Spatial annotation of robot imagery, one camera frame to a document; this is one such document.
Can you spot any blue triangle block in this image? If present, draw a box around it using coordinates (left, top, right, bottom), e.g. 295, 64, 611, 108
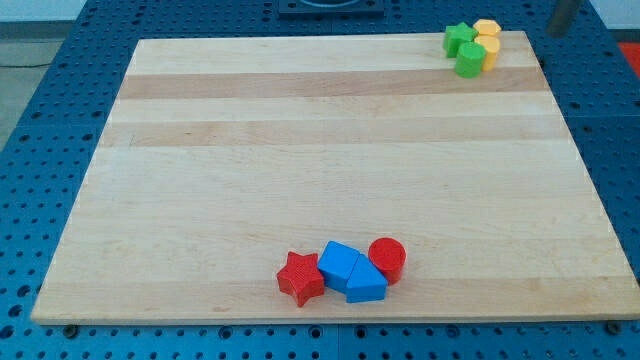
346, 254, 388, 303

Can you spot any red star block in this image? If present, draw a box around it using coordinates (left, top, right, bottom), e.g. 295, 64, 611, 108
276, 251, 325, 307

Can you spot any green star block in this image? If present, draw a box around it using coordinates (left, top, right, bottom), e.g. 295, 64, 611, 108
443, 22, 478, 58

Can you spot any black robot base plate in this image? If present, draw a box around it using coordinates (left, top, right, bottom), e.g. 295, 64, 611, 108
275, 0, 385, 17

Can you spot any yellow cylinder block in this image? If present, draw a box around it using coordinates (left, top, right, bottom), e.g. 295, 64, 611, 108
474, 35, 501, 72

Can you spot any yellow hexagon block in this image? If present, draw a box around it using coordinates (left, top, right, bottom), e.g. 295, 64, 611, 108
473, 19, 502, 37

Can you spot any green cylinder block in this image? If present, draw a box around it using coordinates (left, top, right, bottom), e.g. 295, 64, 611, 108
454, 42, 486, 78

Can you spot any blue cube block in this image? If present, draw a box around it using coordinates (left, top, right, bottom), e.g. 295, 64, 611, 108
318, 241, 360, 293

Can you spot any red cylinder block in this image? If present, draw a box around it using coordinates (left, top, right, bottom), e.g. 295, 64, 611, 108
368, 237, 406, 285

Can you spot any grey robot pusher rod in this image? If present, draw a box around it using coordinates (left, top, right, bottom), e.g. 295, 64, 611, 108
545, 0, 584, 38

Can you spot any wooden board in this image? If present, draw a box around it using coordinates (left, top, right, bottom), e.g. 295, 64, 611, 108
31, 31, 639, 325

